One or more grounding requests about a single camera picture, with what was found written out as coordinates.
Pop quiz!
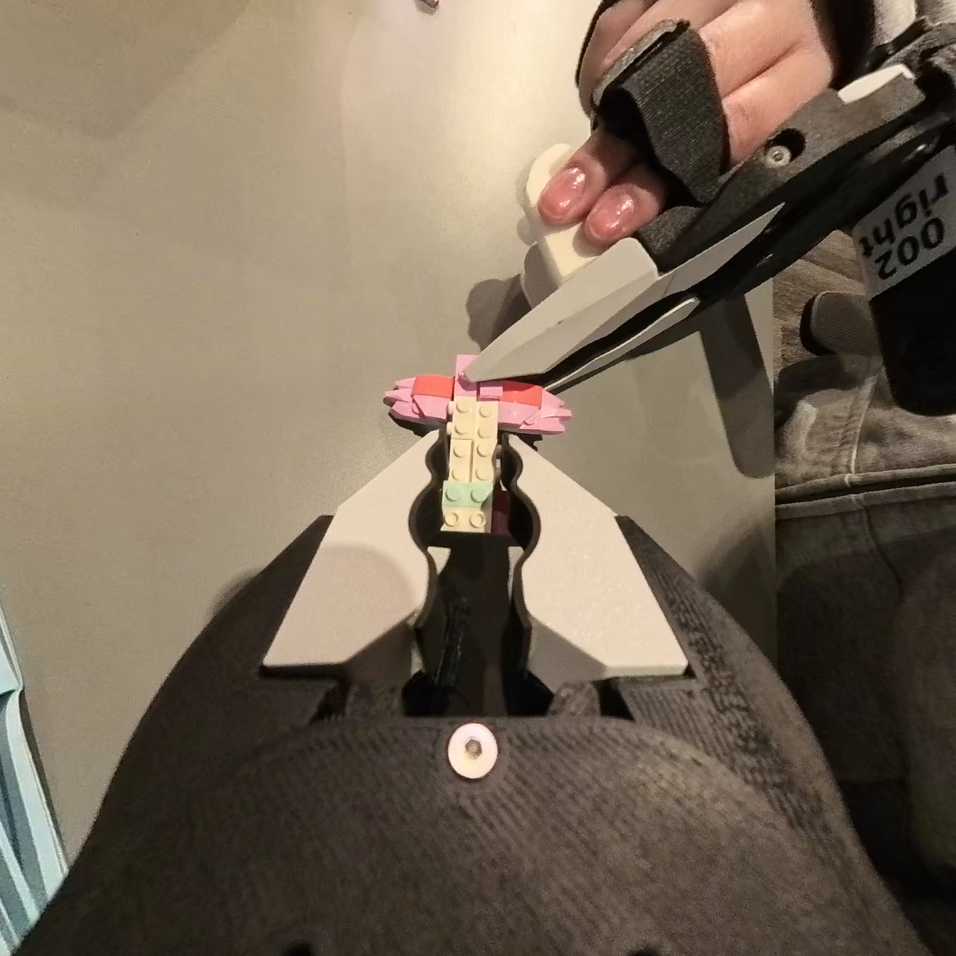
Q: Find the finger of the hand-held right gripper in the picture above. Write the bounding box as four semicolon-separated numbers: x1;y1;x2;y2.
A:
457;238;703;383
541;295;707;394

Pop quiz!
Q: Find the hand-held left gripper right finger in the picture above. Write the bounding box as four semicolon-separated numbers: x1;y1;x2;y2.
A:
502;439;690;714

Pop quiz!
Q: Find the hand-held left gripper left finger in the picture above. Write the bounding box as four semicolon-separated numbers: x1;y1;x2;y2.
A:
263;432;468;714

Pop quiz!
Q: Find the pink toy brick bird model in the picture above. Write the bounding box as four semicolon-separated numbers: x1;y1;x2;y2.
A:
383;351;575;535

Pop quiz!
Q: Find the grey desk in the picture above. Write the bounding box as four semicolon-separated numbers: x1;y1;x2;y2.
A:
0;0;778;867

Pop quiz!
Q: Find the person's right hand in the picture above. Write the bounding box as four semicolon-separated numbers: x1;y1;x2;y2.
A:
538;0;845;241

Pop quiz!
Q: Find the person's grey hoodie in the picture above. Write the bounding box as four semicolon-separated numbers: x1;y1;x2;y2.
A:
769;232;956;956

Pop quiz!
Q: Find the open instruction booklet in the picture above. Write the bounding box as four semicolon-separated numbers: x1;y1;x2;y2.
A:
0;605;70;931

